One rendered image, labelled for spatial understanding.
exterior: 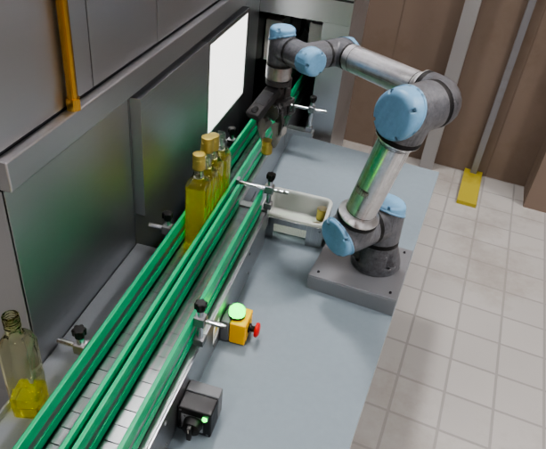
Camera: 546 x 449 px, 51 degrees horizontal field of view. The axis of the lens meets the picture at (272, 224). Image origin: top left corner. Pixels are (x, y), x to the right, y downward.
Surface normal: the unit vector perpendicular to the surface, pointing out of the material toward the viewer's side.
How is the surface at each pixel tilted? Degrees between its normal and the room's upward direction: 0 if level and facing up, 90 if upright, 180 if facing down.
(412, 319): 0
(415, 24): 90
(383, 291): 3
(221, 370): 0
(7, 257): 90
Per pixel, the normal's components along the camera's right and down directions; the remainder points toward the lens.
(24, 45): 0.96, 0.22
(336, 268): 0.07, -0.84
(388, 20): -0.37, 0.51
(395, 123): -0.76, 0.20
